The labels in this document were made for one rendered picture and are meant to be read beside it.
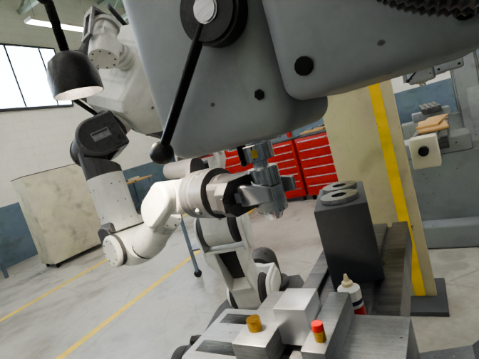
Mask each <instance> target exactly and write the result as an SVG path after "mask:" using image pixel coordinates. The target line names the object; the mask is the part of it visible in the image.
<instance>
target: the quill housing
mask: <svg viewBox="0 0 479 359"><path fill-rule="evenodd" d="M180 2H181V0H123V4H124V7H125V11H126V14H127V16H128V20H129V23H130V27H131V30H132V32H133V36H134V39H135V43H136V46H137V48H138V53H139V55H140V59H141V61H142V65H143V68H144V71H145V75H146V78H147V80H148V85H149V87H150V91H151V93H152V97H153V100H154V103H155V107H156V110H157V112H158V116H159V119H160V123H161V125H162V129H163V131H164V129H165V125H166V122H167V119H168V116H169V113H170V109H171V106H172V102H173V100H174V97H175V94H176V90H177V87H178V84H179V82H180V77H181V75H182V71H183V68H184V66H185V62H186V59H187V55H188V53H189V50H190V46H191V43H192V40H191V39H190V38H189V37H188V35H187V34H186V33H185V30H184V28H183V27H182V23H181V19H180ZM247 5H248V16H247V22H246V25H245V28H244V30H243V32H242V34H241V35H240V36H239V38H238V39H237V40H236V41H235V42H234V43H232V44H230V45H229V46H226V47H224V48H212V47H207V46H202V50H201V52H200V56H199V58H198V61H197V65H196V67H195V71H194V73H193V76H192V80H191V82H190V86H189V88H188V91H187V95H186V97H185V101H184V103H183V106H182V110H181V112H180V116H179V118H178V122H177V125H176V128H175V131H174V134H173V137H172V140H171V143H170V144H171V146H172V148H173V149H174V155H176V156H177V157H180V158H182V159H192V158H196V157H201V156H204V155H208V154H212V153H215V152H220V151H223V150H228V149H231V148H234V147H239V146H242V145H247V144H250V143H253V142H258V141H261V140H266V139H269V138H272V137H276V136H280V135H283V134H286V133H288V132H291V131H293V130H296V129H299V128H302V127H304V126H306V125H309V124H311V123H314V122H316V121H318V120H320V119H321V118H322V117H323V116H324V114H325V113H326V111H327V108H328V98H327V96H325V97H320V98H312V99H307V100H299V99H296V98H293V97H292V96H290V95H289V94H288V92H287V91H286V89H285V87H284V84H283V80H282V76H281V73H280V69H279V64H278V61H277V57H276V53H275V50H274V45H273V42H272V37H271V34H270V31H269V26H268V23H267V18H266V15H265V12H264V7H263V3H262V0H247Z"/></svg>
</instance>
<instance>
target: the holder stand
mask: <svg viewBox="0 0 479 359"><path fill-rule="evenodd" d="M314 216H315V220H316V224H317V227H318V230H319V236H320V239H321V243H322V246H323V250H324V255H325V257H326V262H327V266H328V269H329V274H330V277H331V282H332V284H333V285H337V284H341V282H342V281H343V280H344V274H346V275H347V276H348V277H349V279H351V280H352V281H353V283H356V282H362V281H374V280H381V279H385V273H384V270H383V265H382V261H381V256H380V253H379V250H378V244H377V240H376V235H375V231H374V226H373V223H372V219H371V214H370V211H369V205H368V202H367V198H366V193H365V190H364V185H363V182H362V181H359V182H356V181H353V180H347V181H342V182H336V183H333V184H329V185H327V186H325V187H324V188H323V189H320V190H319V196H318V199H317V201H316V206H315V210H314Z"/></svg>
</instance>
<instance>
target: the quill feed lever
mask: <svg viewBox="0 0 479 359"><path fill-rule="evenodd" d="M247 16H248V5H247V0H181V2H180V19H181V23H182V27H183V28H184V30H185V33H186V34H187V35H188V37H189V38H190V39H191V40H192V43H191V46H190V50H189V53H188V55H187V59H186V62H185V66H184V68H183V71H182V75H181V77H180V82H179V84H178V87H177V90H176V94H175V97H174V100H173V102H172V106H171V109H170V113H169V116H168V119H167V122H166V125H165V129H164V131H163V136H162V138H161V141H158V142H155V143H154V144H153V145H152V146H151V148H150V158H151V160H152V161H153V162H154V163H155V164H158V165H166V164H168V163H170V162H171V161H172V159H173V157H174V149H173V148H172V146H171V144H170V143H171V140H172V137H173V134H174V131H175V128H176V125H177V122H178V118H179V116H180V112H181V110H182V106H183V103H184V101H185V97H186V95H187V91H188V88H189V86H190V82H191V80H192V76H193V73H194V71H195V67H196V65H197V61H198V58H199V56H200V52H201V50H202V46H207V47H212V48H224V47H226V46H229V45H230V44H232V43H234V42H235V41H236V40H237V39H238V38H239V37H240V35H241V34H242V32H243V30H244V28H245V25H246V22H247Z"/></svg>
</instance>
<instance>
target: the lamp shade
mask: <svg viewBox="0 0 479 359"><path fill-rule="evenodd" d="M47 81H48V85H49V88H50V90H51V93H52V96H53V99H54V100H76V99H80V98H86V97H89V96H92V95H95V94H98V93H100V92H102V91H103V90H104V87H103V83H102V80H101V77H100V74H99V72H98V69H97V68H96V67H95V65H94V64H93V62H92V61H91V59H90V58H89V57H88V56H87V55H86V54H83V53H80V52H77V51H73V50H64V51H60V52H58V53H56V54H55V55H54V56H53V57H52V58H51V59H50V60H49V61H48V62H47Z"/></svg>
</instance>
